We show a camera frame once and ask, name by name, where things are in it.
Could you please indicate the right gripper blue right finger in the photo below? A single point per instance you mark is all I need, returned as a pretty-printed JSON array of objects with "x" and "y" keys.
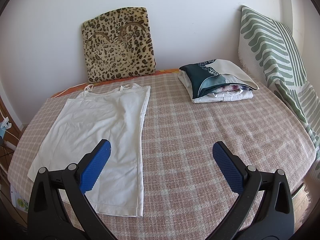
[{"x": 263, "y": 208}]

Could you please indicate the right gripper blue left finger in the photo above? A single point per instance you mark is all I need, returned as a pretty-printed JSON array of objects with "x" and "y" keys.
[{"x": 47, "y": 216}]

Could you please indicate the white camisole top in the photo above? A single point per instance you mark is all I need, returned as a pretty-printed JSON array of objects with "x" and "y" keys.
[{"x": 117, "y": 116}]

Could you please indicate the folded white clothes stack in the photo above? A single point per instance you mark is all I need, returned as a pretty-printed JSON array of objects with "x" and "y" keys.
[{"x": 226, "y": 96}]

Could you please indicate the wooden bedside furniture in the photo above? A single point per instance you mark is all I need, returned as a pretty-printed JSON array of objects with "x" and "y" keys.
[{"x": 9, "y": 143}]

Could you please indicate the pink plaid bed blanket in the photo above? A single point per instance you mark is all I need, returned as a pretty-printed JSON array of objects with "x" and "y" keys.
[{"x": 185, "y": 194}]

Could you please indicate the beige folded cloth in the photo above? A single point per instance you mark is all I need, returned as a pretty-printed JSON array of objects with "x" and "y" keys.
[{"x": 232, "y": 73}]

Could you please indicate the dark teal patterned scarf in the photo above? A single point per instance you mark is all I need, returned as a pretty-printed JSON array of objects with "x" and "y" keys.
[{"x": 204, "y": 79}]

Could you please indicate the green striped white pillow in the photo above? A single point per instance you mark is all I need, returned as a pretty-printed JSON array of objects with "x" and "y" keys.
[{"x": 268, "y": 51}]

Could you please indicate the orange floral bed sheet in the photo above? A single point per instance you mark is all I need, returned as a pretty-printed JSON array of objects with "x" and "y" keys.
[{"x": 83, "y": 85}]

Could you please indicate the leopard print cushion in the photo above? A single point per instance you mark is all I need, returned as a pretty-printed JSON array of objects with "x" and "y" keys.
[{"x": 118, "y": 44}]

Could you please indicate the white charger with cable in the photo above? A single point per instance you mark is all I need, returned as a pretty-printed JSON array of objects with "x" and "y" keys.
[{"x": 5, "y": 126}]

